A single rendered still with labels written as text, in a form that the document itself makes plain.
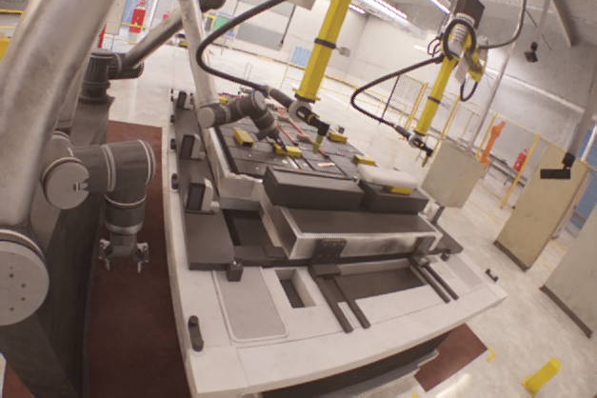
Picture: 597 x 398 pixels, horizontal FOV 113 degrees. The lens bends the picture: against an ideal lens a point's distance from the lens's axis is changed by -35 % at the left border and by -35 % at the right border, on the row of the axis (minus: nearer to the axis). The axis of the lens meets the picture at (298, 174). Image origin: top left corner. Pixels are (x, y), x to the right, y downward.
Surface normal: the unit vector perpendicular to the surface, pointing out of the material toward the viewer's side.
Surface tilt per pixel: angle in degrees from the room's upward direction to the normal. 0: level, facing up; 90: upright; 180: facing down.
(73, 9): 87
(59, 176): 84
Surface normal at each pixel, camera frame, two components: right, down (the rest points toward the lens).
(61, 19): 0.63, 0.41
